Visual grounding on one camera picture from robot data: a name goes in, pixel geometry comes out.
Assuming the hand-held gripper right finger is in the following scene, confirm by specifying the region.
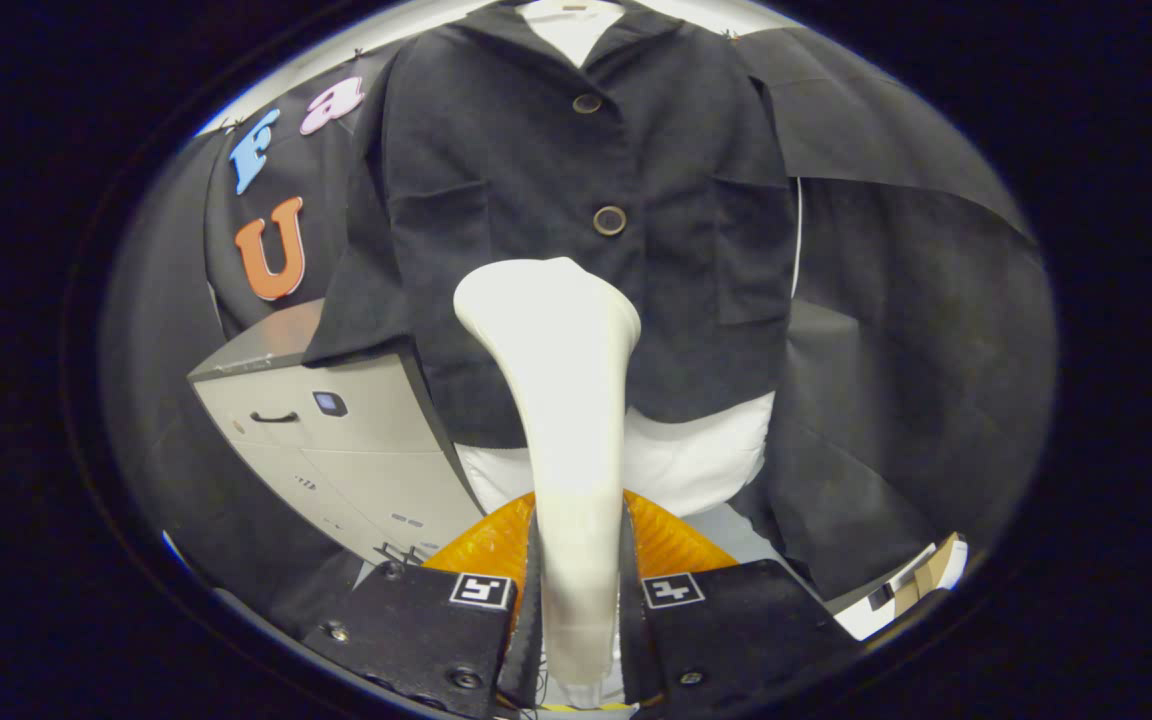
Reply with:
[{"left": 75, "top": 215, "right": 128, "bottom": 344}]
[{"left": 620, "top": 490, "right": 862, "bottom": 719}]

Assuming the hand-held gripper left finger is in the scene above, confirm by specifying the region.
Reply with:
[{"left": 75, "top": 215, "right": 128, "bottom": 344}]
[{"left": 301, "top": 490, "right": 545, "bottom": 719}]

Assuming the white garment steamer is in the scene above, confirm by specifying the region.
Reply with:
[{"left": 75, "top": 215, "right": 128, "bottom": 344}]
[{"left": 453, "top": 257, "right": 643, "bottom": 691}]

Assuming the black jacket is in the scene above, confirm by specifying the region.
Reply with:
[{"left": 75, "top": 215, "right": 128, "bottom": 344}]
[{"left": 301, "top": 0, "right": 802, "bottom": 449}]

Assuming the grey drawer cabinet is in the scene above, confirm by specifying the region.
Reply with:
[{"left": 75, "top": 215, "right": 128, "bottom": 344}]
[{"left": 186, "top": 297, "right": 485, "bottom": 566}]

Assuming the white mannequin torso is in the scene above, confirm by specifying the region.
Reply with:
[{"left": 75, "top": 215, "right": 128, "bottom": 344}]
[{"left": 454, "top": 0, "right": 777, "bottom": 521}]

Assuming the cardboard box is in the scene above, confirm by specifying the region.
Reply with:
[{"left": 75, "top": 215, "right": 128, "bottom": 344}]
[{"left": 831, "top": 532, "right": 970, "bottom": 641}]

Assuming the black backdrop cloth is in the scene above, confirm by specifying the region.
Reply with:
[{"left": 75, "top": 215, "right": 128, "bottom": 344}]
[{"left": 101, "top": 25, "right": 1057, "bottom": 641}]

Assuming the white cord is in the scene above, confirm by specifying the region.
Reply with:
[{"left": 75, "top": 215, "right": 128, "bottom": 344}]
[{"left": 791, "top": 178, "right": 805, "bottom": 299}]

